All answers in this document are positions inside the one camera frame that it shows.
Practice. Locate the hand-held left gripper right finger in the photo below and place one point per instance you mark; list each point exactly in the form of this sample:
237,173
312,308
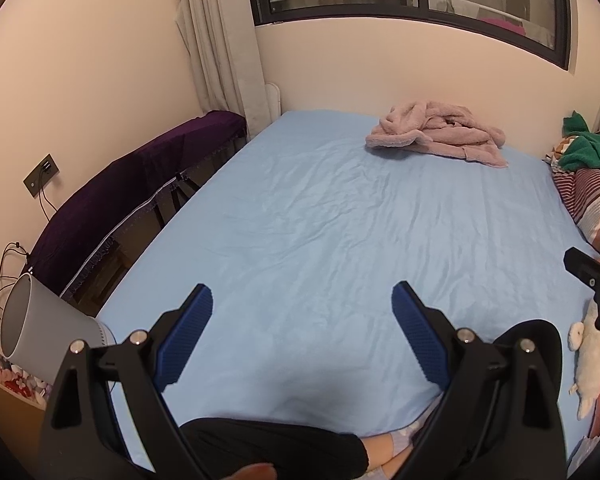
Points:
420,335

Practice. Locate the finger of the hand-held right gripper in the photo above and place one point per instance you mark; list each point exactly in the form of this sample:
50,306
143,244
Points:
587,265

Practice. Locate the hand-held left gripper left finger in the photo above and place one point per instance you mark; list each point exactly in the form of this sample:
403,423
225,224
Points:
185,340

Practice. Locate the white bin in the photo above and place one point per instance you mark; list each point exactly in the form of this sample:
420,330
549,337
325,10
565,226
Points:
50,325

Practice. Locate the person's left hand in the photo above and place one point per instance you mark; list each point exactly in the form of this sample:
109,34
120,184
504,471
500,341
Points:
252,472

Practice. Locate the white plush toy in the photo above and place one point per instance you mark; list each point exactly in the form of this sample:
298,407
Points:
592,360

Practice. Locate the green towel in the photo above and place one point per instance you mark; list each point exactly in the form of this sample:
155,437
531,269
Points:
590,152

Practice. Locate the light patterned sock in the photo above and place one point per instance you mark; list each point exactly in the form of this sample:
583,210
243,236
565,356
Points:
405,435

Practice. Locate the bed with blue sheet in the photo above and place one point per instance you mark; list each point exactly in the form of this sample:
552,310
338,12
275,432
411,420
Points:
330,240

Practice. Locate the purple cloth covered bench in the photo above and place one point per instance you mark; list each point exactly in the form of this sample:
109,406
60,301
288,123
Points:
110,195

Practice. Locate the floral cloth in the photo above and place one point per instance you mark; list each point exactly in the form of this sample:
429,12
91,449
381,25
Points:
10,375

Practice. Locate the pink fluffy robe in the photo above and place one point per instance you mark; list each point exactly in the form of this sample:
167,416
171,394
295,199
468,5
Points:
435,135

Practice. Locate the grey wall socket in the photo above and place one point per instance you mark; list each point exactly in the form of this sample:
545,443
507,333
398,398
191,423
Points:
41,175

